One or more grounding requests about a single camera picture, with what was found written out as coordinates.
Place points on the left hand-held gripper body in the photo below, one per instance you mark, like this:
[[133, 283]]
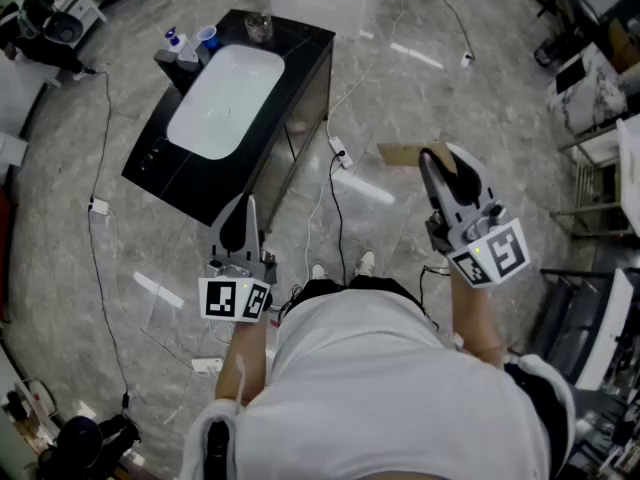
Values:
[[220, 298]]

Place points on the black bag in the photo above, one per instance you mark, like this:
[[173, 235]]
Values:
[[85, 445]]

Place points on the black faucet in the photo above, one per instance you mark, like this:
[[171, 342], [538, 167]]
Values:
[[172, 63]]

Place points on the black vanity cabinet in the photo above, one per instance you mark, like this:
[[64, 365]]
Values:
[[280, 78]]

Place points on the grey round pot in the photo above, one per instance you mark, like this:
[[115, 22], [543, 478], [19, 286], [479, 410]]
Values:
[[64, 28]]

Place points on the black eyeglasses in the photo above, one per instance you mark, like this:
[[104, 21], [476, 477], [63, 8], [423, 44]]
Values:
[[152, 154]]

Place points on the person's left forearm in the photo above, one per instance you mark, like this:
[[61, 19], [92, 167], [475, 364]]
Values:
[[245, 348]]

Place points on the flat white power adapter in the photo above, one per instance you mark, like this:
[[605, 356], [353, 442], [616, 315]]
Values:
[[206, 364]]

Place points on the white sink basin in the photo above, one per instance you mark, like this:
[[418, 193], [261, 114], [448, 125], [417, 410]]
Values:
[[225, 100]]

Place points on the small white wall adapter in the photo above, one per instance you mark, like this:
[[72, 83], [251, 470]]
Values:
[[100, 206]]

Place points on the person's white shirt torso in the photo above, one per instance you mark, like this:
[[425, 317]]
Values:
[[380, 393]]

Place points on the person's left white shoe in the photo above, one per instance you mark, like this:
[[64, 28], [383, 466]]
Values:
[[317, 269]]

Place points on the white pump soap bottle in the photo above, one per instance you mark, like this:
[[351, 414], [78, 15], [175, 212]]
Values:
[[181, 48]]

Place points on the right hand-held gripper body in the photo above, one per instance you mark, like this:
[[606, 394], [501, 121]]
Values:
[[505, 253]]

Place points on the clear glass tumbler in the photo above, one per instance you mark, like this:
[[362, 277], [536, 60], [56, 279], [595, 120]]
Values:
[[259, 27]]

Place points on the person's black shorts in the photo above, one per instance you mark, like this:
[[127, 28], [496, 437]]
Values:
[[320, 288]]

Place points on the person's right forearm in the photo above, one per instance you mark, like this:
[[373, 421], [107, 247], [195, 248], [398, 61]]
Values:
[[472, 318]]

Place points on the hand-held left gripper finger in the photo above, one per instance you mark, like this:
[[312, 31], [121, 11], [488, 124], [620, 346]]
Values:
[[216, 242], [252, 238]]

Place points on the person's right white shoe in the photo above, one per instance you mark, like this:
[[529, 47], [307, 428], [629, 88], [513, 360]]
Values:
[[365, 262]]

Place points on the tan cloth piece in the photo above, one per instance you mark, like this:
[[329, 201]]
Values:
[[400, 154]]

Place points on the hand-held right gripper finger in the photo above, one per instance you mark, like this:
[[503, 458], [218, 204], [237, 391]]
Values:
[[484, 180], [434, 183]]

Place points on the blue plastic cup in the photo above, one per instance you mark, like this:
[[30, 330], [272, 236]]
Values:
[[207, 37]]

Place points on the metal rack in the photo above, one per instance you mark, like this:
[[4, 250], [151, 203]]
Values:
[[595, 188]]

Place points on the person's white shoe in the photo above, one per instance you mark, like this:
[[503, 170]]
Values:
[[365, 262], [317, 269]]

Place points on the white power strip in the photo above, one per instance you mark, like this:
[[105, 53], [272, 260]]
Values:
[[342, 152]]

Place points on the white plug socket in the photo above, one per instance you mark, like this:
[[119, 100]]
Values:
[[466, 59]]

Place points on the black tablet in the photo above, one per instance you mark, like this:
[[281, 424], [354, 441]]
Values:
[[570, 75]]

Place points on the marble side table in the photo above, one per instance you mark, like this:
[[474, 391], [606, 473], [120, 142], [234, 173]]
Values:
[[590, 98]]

